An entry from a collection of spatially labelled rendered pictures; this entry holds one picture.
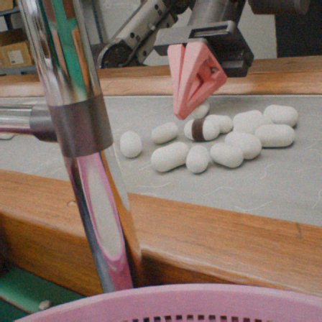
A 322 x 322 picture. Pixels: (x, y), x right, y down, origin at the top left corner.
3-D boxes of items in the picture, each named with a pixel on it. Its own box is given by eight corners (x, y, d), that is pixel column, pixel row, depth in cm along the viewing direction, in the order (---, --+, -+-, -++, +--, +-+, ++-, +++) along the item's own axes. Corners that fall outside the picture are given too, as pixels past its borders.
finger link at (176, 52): (201, 100, 40) (228, 24, 43) (144, 100, 45) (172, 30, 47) (229, 134, 45) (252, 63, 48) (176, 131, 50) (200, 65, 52)
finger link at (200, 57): (181, 100, 42) (208, 26, 44) (128, 100, 46) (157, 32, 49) (210, 133, 47) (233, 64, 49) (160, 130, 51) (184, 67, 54)
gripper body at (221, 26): (228, 34, 42) (248, -21, 45) (151, 42, 49) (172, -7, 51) (251, 71, 47) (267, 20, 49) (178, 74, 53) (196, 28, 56)
